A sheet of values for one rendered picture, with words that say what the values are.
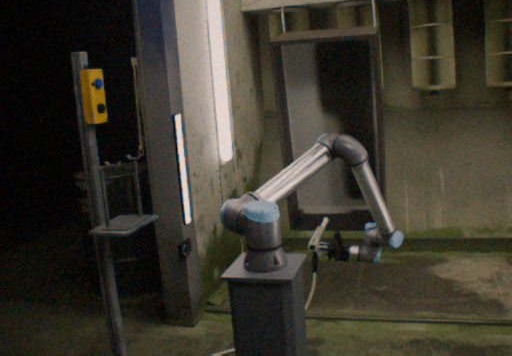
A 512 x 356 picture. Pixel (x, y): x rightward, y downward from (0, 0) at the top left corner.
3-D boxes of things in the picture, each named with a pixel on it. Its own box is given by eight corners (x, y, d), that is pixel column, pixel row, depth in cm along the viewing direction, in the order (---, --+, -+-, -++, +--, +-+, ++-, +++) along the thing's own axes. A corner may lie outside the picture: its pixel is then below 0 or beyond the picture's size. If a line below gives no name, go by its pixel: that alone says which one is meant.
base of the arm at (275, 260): (281, 273, 218) (279, 251, 216) (237, 272, 223) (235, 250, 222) (291, 258, 235) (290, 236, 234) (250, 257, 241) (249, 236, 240)
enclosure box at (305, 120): (299, 206, 371) (281, 33, 328) (386, 205, 354) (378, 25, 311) (290, 230, 340) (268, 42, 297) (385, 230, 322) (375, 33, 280)
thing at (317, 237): (315, 280, 285) (317, 241, 280) (306, 279, 286) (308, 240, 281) (328, 249, 330) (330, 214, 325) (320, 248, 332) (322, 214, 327)
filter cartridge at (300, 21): (308, 106, 463) (302, 10, 447) (323, 108, 428) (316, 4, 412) (268, 109, 456) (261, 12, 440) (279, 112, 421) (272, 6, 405)
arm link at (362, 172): (363, 131, 249) (408, 240, 273) (345, 129, 259) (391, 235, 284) (347, 144, 244) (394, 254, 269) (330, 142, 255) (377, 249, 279)
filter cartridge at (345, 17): (368, 108, 398) (360, -3, 383) (332, 108, 425) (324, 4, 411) (395, 103, 420) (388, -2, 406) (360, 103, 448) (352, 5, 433)
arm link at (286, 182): (229, 217, 229) (346, 126, 258) (211, 210, 244) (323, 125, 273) (245, 244, 234) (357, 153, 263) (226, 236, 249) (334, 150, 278)
